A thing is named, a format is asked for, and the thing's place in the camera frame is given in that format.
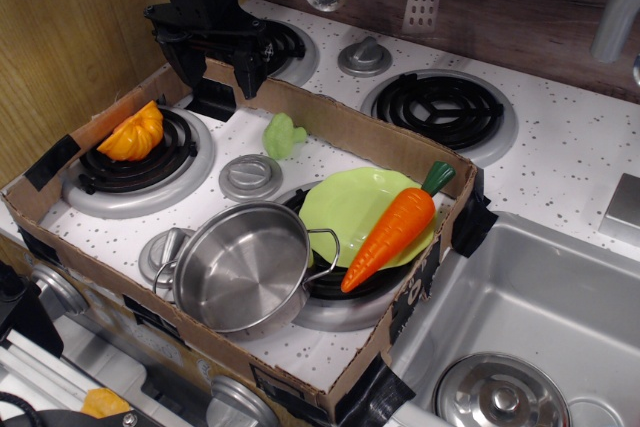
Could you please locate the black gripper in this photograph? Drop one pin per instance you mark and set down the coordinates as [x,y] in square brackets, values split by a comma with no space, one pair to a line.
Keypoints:
[187,30]

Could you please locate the orange toy carrot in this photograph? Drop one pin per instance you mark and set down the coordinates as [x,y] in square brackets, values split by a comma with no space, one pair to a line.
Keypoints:
[406,217]

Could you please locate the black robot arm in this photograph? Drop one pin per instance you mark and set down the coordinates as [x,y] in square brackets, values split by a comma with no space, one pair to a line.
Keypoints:
[190,31]

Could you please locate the light green plastic plate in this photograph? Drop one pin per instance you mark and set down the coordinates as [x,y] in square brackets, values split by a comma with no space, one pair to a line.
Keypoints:
[350,203]

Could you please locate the back left stove burner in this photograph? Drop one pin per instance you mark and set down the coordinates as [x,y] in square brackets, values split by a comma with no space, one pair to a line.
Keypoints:
[295,55]

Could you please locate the stove burner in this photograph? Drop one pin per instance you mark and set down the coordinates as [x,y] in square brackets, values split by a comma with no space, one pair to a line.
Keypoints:
[328,309]
[295,55]
[458,110]
[104,188]

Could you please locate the green toy broccoli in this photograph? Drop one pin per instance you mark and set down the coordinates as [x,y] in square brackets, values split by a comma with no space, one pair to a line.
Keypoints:
[281,136]

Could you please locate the orange toy pumpkin slice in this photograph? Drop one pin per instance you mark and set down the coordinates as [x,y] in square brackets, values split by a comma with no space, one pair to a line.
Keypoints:
[135,137]

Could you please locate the front left stove burner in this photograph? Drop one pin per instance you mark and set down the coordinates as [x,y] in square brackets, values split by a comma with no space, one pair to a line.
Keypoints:
[104,188]

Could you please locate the silver centre stove knob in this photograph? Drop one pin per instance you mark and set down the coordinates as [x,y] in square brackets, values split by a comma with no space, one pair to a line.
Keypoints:
[250,177]

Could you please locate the silver stove knob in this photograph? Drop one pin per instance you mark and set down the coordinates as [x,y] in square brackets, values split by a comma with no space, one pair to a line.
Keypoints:
[366,58]
[250,177]
[158,257]

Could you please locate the silver back stove knob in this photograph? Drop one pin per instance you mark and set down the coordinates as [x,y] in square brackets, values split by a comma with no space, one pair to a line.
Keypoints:
[366,58]

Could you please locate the silver front stove knob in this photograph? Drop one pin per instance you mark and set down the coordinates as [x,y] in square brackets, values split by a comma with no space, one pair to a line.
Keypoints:
[158,257]

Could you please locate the hanging silver slotted spatula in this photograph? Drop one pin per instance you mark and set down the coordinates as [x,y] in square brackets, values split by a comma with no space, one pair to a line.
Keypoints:
[420,17]

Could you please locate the stainless steel pot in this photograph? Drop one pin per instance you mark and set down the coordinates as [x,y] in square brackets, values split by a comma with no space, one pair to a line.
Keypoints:
[244,273]

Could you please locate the brown cardboard fence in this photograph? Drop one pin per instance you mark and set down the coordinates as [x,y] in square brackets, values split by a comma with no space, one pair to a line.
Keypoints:
[308,374]

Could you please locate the back right stove burner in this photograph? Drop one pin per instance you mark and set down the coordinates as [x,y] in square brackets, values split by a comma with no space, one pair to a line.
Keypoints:
[458,110]

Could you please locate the front right stove burner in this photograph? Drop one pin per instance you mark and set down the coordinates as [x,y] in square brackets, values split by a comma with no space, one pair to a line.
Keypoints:
[328,309]

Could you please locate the silver oven knob left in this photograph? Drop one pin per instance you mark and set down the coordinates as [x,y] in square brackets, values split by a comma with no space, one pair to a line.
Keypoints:
[57,295]

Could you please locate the silver oven knob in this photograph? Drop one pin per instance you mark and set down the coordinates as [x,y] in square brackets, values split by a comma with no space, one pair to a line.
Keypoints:
[233,404]
[57,295]

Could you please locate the black device at left edge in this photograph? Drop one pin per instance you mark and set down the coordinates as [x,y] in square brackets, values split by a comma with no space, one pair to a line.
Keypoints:
[22,311]

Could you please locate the silver oven knob right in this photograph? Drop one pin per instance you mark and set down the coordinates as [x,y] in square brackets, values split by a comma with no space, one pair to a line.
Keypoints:
[233,404]

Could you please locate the orange tape piece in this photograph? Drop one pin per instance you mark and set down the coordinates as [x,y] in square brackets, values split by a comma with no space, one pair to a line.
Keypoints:
[102,402]

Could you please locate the silver faucet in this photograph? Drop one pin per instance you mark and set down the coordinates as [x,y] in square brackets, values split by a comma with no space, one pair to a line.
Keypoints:
[613,30]

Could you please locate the steel pot lid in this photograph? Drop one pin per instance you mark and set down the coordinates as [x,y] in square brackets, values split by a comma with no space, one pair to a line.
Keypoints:
[495,389]

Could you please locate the silver sink basin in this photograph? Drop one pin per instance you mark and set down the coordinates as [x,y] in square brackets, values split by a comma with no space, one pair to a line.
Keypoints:
[569,308]

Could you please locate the silver faucet handle block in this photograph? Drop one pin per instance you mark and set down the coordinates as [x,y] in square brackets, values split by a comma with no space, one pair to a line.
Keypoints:
[621,218]

